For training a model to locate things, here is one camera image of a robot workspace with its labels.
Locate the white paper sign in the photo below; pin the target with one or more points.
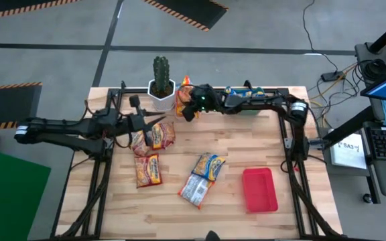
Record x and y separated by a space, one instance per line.
347 150

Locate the blue Maruchan ramen pack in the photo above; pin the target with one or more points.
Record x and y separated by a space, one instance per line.
259 92
209 165
245 92
230 91

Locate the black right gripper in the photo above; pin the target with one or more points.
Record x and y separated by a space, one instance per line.
206 98

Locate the black power strip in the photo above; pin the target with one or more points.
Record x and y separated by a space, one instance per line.
332 76

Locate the reddish pink plastic bin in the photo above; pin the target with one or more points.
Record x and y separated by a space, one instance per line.
260 190

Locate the black hazard-striped floor mat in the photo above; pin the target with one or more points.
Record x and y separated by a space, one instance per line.
193 10
5 103
12 6

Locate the black aluminium table frame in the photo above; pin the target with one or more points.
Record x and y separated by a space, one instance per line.
129 89

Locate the white hexagonal planter pot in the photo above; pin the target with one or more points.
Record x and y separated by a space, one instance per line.
161 103

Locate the green board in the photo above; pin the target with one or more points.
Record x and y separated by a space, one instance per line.
8 201

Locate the teal plastic bin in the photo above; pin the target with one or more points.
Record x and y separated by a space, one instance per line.
250 113

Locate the black caster wheel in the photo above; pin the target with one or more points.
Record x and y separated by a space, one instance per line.
367 198

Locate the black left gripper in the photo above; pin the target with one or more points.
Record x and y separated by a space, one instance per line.
136 122

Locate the orange Maruchan ramen pack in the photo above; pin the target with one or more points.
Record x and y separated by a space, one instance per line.
186 81
194 190
181 100

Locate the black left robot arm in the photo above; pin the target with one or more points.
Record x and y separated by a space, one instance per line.
62 129

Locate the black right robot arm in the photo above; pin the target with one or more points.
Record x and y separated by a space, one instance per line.
263 102

